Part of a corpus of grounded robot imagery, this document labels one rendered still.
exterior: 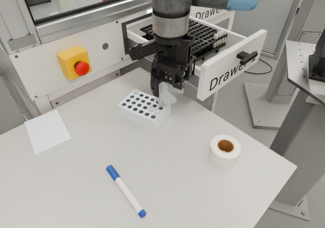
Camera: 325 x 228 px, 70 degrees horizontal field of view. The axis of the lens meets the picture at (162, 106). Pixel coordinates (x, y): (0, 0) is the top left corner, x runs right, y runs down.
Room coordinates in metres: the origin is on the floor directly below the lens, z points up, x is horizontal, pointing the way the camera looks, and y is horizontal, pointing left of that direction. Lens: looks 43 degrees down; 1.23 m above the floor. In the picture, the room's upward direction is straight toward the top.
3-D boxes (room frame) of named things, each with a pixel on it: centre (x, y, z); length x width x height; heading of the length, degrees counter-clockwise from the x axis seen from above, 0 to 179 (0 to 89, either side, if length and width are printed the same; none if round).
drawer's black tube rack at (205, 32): (0.71, -0.07, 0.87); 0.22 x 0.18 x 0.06; 43
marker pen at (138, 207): (0.24, 0.08, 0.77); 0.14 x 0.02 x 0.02; 39
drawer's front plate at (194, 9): (1.01, -0.21, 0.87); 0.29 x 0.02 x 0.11; 133
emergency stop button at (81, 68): (0.53, 0.22, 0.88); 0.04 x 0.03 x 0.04; 133
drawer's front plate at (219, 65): (0.56, -0.20, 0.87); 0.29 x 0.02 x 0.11; 133
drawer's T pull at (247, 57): (0.54, -0.22, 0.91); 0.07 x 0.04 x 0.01; 133
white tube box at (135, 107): (0.47, 0.05, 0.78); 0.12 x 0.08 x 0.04; 59
